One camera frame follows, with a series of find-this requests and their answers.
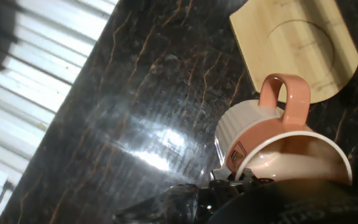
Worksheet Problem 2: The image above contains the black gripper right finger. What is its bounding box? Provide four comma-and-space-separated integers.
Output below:
242, 167, 275, 188

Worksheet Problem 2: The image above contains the dark marble pattern mat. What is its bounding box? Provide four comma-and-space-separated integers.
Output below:
0, 0, 358, 224

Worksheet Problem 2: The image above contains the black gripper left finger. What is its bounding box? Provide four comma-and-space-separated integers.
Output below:
194, 166, 239, 223

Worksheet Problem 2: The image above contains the pink white ribbed cup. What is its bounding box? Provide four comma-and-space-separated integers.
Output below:
213, 73, 353, 187

